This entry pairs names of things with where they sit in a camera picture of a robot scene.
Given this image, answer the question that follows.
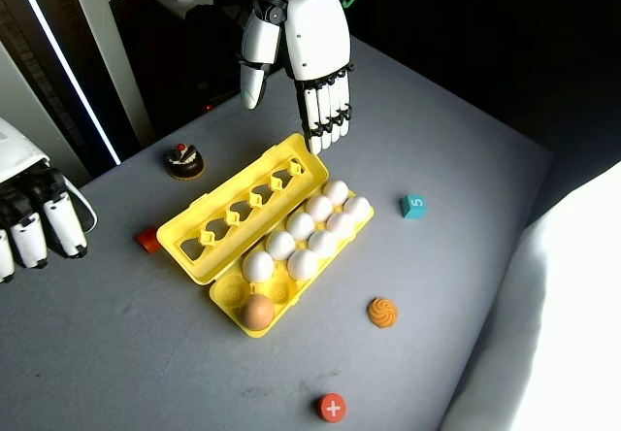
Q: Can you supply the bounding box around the toy chocolate cake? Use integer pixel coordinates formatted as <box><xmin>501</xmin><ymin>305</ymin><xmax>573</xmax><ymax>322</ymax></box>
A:
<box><xmin>167</xmin><ymin>143</ymin><xmax>206</xmax><ymax>182</ymax></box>

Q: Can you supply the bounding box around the white light strip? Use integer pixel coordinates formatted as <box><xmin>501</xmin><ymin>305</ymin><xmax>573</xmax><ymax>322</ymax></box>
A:
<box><xmin>10</xmin><ymin>0</ymin><xmax>122</xmax><ymax>167</ymax></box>

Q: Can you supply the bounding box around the yellowish brown egg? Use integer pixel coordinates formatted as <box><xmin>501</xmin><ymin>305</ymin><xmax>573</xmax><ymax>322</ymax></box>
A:
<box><xmin>241</xmin><ymin>293</ymin><xmax>276</xmax><ymax>332</ymax></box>

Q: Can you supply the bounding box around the white cloth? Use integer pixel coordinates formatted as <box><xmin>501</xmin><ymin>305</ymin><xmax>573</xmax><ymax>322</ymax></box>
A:
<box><xmin>439</xmin><ymin>158</ymin><xmax>621</xmax><ymax>431</ymax></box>

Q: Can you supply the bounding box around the white upright panel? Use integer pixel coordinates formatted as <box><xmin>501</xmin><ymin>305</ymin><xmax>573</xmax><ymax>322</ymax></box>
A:
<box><xmin>62</xmin><ymin>0</ymin><xmax>156</xmax><ymax>149</ymax></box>

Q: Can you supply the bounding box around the orange swirl toy pastry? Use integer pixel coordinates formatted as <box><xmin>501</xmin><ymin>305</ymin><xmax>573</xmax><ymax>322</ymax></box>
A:
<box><xmin>367</xmin><ymin>297</ymin><xmax>399</xmax><ymax>329</ymax></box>

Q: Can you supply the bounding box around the grey table cloth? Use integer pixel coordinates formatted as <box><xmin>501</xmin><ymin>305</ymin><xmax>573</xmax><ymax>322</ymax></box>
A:
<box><xmin>0</xmin><ymin>35</ymin><xmax>554</xmax><ymax>431</ymax></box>

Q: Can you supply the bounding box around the yellow plastic egg box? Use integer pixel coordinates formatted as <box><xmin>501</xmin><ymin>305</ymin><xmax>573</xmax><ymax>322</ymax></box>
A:
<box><xmin>155</xmin><ymin>132</ymin><xmax>376</xmax><ymax>339</ymax></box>

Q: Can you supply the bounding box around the teal cube with number five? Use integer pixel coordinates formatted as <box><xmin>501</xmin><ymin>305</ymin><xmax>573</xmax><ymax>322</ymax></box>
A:
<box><xmin>400</xmin><ymin>193</ymin><xmax>428</xmax><ymax>220</ymax></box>

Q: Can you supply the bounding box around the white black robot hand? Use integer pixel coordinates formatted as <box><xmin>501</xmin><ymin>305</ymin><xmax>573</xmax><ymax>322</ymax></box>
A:
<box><xmin>237</xmin><ymin>0</ymin><xmax>355</xmax><ymax>156</ymax></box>
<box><xmin>0</xmin><ymin>117</ymin><xmax>98</xmax><ymax>284</ymax></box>

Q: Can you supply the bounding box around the red cylinder with plus sign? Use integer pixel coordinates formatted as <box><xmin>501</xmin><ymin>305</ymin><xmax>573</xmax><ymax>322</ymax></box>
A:
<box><xmin>317</xmin><ymin>392</ymin><xmax>347</xmax><ymax>423</ymax></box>

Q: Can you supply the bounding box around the plain red orange block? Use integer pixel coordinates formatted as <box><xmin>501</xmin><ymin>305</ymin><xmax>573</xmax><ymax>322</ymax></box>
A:
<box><xmin>135</xmin><ymin>226</ymin><xmax>162</xmax><ymax>254</ymax></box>

